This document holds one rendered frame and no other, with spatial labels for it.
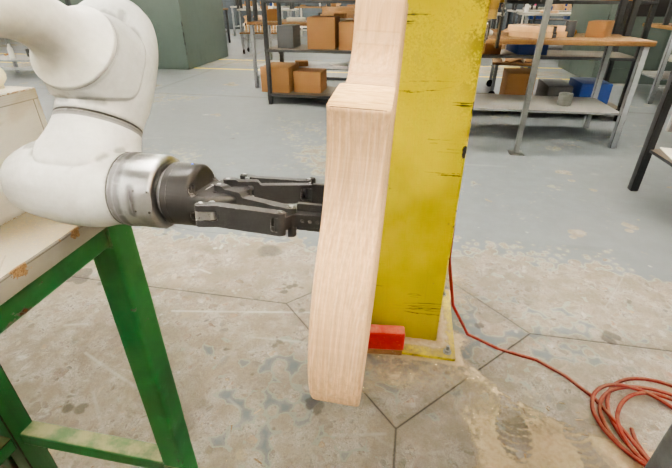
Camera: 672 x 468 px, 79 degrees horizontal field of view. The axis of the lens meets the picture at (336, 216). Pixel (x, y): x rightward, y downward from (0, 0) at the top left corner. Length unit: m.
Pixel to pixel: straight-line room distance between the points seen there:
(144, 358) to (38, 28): 0.63
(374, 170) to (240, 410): 1.32
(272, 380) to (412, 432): 0.51
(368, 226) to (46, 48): 0.39
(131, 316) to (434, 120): 0.93
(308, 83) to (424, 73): 4.19
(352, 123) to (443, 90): 0.97
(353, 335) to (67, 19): 0.43
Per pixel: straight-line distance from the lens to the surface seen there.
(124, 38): 0.58
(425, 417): 1.53
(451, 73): 1.25
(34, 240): 0.69
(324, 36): 5.22
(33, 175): 0.58
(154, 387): 0.99
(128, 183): 0.51
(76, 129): 0.56
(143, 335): 0.89
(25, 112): 0.78
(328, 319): 0.32
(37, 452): 1.54
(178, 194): 0.49
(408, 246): 1.45
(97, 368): 1.85
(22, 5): 0.50
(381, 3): 0.40
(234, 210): 0.43
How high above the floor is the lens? 1.23
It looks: 28 degrees down
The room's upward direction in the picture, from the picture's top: straight up
